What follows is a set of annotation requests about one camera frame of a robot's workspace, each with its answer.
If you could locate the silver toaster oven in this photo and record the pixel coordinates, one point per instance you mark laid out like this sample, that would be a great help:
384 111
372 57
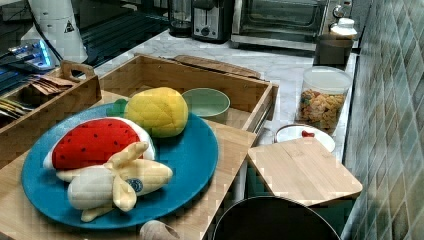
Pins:
293 24

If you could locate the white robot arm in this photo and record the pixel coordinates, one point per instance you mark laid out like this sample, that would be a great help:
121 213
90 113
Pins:
54 24

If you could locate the black silver toaster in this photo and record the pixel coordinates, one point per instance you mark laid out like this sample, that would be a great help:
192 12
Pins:
212 20

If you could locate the white capped bottle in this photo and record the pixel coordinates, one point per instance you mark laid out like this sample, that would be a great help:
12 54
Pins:
344 27

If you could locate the red plush watermelon slice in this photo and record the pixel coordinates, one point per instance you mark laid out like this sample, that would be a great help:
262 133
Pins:
94 141

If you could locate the white plate with red item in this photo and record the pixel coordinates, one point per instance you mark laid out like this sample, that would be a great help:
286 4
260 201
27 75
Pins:
295 131

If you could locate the blue round plate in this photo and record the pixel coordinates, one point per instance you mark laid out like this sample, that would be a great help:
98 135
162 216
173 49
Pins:
192 155

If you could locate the wooden drawer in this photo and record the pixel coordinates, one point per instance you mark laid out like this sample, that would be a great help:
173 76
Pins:
252 99

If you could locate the wooden spoon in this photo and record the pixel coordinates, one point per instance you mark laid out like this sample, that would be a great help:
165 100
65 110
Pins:
157 230

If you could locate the black round pan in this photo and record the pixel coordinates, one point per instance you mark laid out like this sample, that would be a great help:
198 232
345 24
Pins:
272 218

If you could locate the green ceramic bowl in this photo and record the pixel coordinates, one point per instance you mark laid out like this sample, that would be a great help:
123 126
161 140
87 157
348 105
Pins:
208 103

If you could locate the square wooden lid board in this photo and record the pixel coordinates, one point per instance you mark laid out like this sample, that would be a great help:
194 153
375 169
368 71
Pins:
304 150

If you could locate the wooden tea box tray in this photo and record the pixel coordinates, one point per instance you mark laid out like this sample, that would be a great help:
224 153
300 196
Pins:
18 136

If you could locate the clear jar of snacks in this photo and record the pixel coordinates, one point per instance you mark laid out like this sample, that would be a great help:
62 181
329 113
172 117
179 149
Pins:
322 97

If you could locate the plush peeled banana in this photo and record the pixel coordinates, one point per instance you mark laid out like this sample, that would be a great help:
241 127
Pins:
97 190

